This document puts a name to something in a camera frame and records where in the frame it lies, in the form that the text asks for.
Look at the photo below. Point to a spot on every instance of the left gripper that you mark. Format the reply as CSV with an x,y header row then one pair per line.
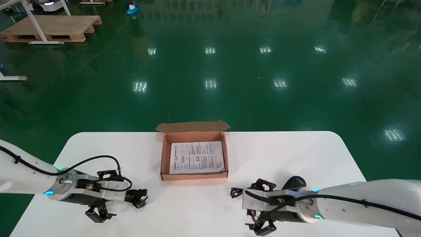
x,y
95,192

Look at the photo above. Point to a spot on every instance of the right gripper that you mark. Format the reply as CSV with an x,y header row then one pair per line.
x,y
283,207

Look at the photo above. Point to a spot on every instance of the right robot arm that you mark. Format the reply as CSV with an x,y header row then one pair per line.
x,y
371,210

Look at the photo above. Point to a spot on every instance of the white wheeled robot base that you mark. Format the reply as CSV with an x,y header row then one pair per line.
x,y
49,5

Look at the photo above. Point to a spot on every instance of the open brown cardboard box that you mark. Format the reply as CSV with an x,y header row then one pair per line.
x,y
194,176

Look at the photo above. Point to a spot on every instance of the white printed paper manual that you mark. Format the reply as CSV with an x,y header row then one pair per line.
x,y
197,158

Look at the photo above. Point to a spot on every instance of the large wooden pallet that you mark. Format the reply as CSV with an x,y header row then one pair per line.
x,y
65,24

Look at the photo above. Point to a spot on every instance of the person in blue shoe covers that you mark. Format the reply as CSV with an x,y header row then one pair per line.
x,y
132,10

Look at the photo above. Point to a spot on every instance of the small wooden pallet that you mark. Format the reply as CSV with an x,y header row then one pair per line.
x,y
98,1

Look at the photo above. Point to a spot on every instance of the white metal frame foot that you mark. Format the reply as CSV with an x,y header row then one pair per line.
x,y
13,78

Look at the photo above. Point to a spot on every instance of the white metal table frame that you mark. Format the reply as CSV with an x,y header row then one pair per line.
x,y
36,28

